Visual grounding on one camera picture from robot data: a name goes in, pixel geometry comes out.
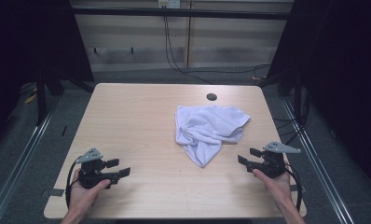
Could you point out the small black floor strip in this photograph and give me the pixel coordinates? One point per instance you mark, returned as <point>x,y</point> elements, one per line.
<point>64,130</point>

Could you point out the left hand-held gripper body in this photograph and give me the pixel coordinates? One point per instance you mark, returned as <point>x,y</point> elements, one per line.
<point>90,177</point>

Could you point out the white wall outlet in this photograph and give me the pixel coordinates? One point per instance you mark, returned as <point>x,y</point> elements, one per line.
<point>169,3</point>

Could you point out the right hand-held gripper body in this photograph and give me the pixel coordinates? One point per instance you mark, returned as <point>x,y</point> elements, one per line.
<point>272,166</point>

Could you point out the metal floor rail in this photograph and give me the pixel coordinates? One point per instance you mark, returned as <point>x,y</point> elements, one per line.
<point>317,168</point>
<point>19,161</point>

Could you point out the yellow floor object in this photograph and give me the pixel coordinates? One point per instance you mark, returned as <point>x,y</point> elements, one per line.
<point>30,99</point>

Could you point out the person's right hand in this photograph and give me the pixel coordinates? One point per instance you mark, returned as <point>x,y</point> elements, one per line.
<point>277,188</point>

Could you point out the grey tape strip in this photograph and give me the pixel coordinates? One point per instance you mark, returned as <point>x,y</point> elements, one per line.
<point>54,192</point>

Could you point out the person's left hand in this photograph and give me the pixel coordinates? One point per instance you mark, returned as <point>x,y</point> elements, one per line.
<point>81,197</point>

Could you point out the round black table grommet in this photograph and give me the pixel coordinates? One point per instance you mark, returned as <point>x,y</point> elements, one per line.
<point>211,96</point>

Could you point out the black wall hook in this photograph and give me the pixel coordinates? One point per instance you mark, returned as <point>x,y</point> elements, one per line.
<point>132,50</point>
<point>95,50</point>

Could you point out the black curtain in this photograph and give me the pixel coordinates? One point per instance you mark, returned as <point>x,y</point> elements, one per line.
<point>345,77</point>
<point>25,46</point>

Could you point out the black metal stand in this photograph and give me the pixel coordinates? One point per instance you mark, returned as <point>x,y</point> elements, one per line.
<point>41,99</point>

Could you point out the black horizontal bar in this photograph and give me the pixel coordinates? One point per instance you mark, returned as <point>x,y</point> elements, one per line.
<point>180,13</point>

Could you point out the white printed towel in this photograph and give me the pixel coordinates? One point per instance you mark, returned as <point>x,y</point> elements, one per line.
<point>205,130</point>

